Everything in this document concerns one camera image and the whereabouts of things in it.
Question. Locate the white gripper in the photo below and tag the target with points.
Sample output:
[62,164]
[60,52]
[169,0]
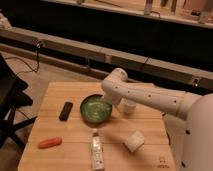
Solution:
[112,99]

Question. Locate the green ceramic bowl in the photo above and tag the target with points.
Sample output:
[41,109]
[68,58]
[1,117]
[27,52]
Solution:
[94,109]

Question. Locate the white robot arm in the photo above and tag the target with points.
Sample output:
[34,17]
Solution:
[196,110]

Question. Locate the black rectangular remote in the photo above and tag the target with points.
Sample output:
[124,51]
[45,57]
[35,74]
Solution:
[65,111]

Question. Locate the white green sponge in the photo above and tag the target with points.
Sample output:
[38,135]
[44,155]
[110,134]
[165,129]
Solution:
[134,141]

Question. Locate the clear plastic bottle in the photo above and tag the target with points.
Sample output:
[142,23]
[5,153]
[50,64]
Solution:
[97,158]

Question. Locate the orange carrot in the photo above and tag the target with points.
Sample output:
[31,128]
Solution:
[50,143]

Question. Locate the black office chair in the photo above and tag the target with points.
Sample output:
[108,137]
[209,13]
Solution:
[12,97]

